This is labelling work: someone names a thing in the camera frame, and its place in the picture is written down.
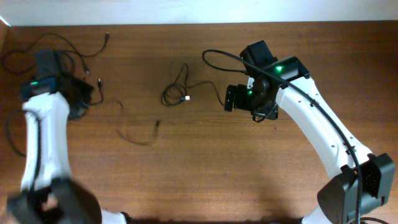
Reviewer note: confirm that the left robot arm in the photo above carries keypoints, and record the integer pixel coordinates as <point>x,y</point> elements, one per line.
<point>48,192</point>

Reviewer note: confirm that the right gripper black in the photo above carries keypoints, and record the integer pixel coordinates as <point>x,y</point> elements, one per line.
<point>267,112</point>

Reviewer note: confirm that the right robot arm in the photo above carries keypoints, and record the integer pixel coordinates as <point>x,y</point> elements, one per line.
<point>360,181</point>

